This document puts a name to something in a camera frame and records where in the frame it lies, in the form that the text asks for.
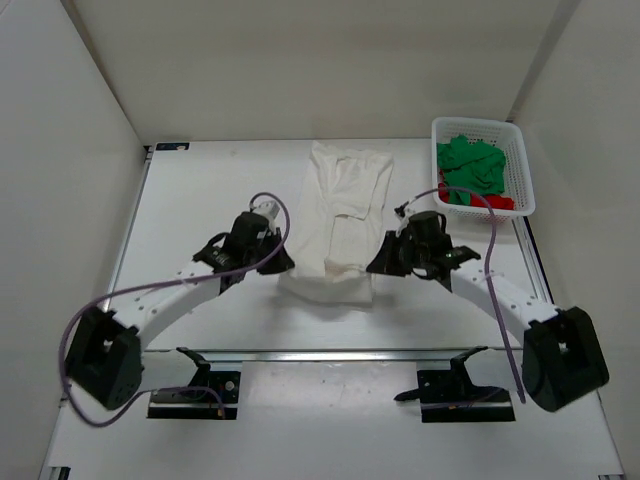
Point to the white plastic basket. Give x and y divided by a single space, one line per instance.
517 178

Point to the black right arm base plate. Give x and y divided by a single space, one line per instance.
449 395

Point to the white t shirt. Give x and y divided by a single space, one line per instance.
339 225

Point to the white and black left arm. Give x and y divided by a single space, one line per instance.
105 352

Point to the green t shirt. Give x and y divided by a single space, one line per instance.
476 166

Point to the red t shirt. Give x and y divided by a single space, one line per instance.
488 185

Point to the aluminium table edge rail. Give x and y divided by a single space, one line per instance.
329 356

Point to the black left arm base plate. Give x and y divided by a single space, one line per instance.
211 394

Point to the blue label sticker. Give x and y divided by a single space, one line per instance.
172 146

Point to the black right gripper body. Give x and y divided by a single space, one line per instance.
418 254

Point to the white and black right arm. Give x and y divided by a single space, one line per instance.
560 358

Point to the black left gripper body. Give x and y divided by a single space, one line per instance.
270 241

